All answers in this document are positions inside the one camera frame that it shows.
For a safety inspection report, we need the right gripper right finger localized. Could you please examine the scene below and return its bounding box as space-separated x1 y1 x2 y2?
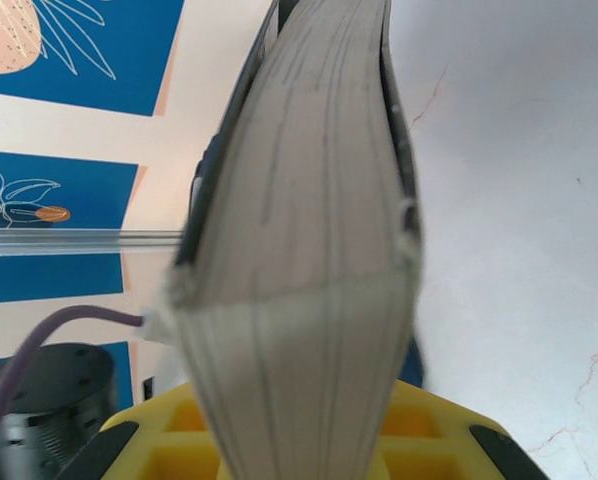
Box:
378 379 550 480

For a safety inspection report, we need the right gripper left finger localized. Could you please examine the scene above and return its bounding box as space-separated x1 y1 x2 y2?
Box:
66 382 223 480

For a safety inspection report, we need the thin blue book yellow label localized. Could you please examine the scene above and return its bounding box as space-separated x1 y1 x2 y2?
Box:
161 0 433 480

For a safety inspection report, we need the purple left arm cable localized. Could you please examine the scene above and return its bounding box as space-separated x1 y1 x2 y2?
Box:
0 304 145 451

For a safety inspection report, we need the aluminium frame post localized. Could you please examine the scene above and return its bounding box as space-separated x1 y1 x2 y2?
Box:
0 227 186 257

